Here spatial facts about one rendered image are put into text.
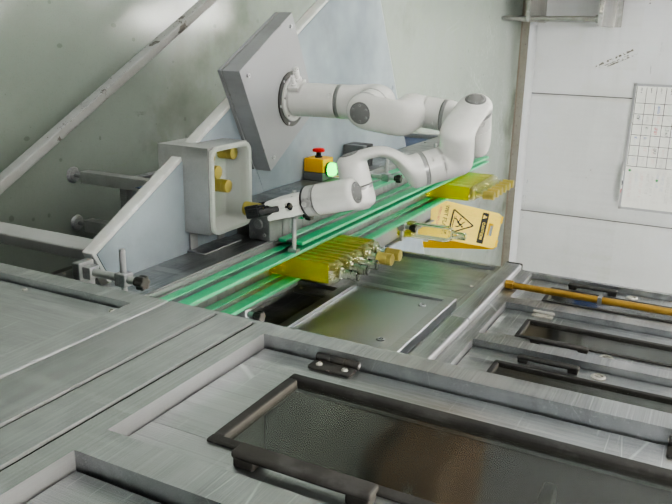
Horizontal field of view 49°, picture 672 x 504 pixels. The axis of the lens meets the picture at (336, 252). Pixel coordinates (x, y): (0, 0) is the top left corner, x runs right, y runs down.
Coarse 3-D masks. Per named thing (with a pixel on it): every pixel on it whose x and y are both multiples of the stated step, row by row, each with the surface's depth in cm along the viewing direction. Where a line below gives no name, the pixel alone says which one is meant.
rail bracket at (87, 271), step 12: (120, 252) 141; (72, 264) 146; (84, 264) 146; (120, 264) 142; (84, 276) 146; (96, 276) 146; (108, 276) 144; (120, 276) 142; (132, 276) 142; (144, 276) 141; (144, 288) 141
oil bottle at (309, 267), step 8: (296, 256) 202; (304, 256) 202; (312, 256) 202; (280, 264) 203; (288, 264) 201; (296, 264) 200; (304, 264) 199; (312, 264) 198; (320, 264) 197; (328, 264) 196; (336, 264) 196; (272, 272) 205; (280, 272) 203; (288, 272) 202; (296, 272) 201; (304, 272) 200; (312, 272) 198; (320, 272) 197; (328, 272) 196; (336, 272) 195; (312, 280) 199; (320, 280) 198; (328, 280) 197; (336, 280) 196
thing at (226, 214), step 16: (240, 144) 191; (224, 160) 198; (240, 160) 197; (224, 176) 199; (240, 176) 198; (224, 192) 200; (240, 192) 199; (224, 208) 201; (240, 208) 200; (224, 224) 194; (240, 224) 196
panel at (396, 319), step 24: (360, 288) 224; (384, 288) 223; (312, 312) 204; (336, 312) 205; (360, 312) 205; (384, 312) 205; (408, 312) 206; (432, 312) 204; (336, 336) 189; (360, 336) 189; (384, 336) 189; (408, 336) 188
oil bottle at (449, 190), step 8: (448, 184) 302; (456, 184) 302; (432, 192) 304; (440, 192) 302; (448, 192) 301; (456, 192) 299; (464, 192) 298; (472, 192) 296; (480, 192) 296; (488, 192) 295; (464, 200) 299; (472, 200) 298
